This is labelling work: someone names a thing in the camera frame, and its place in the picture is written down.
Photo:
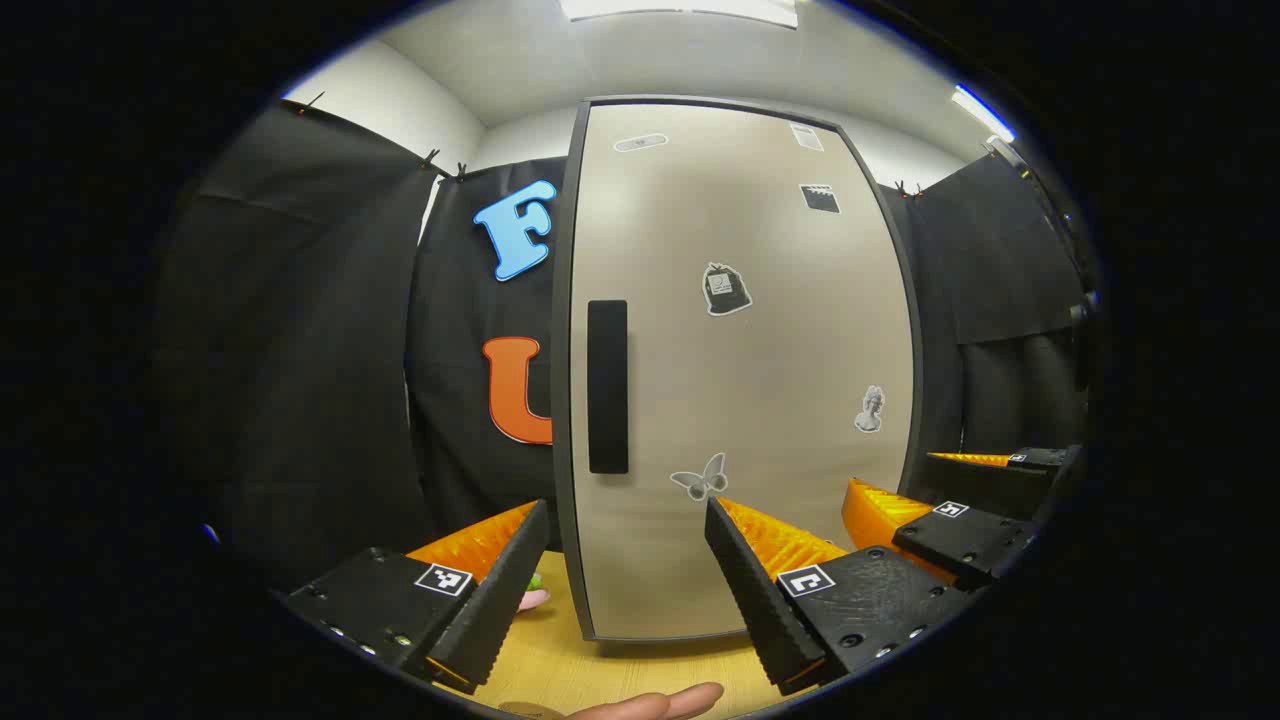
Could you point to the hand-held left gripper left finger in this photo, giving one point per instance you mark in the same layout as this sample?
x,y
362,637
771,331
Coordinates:
x,y
500,600

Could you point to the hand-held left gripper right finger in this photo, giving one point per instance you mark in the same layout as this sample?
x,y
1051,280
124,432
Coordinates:
x,y
750,590

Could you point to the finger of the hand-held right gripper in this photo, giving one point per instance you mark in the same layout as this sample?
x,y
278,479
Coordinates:
x,y
960,540
1040,458

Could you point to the beige cabinet door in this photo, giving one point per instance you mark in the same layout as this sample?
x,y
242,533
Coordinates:
x,y
760,400

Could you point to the pink plush toy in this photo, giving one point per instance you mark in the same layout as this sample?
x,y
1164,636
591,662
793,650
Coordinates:
x,y
535,599

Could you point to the black backdrop cloth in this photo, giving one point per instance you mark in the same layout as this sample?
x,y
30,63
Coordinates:
x,y
300,350

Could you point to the ceiling light panel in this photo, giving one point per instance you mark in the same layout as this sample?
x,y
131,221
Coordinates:
x,y
680,8
982,112

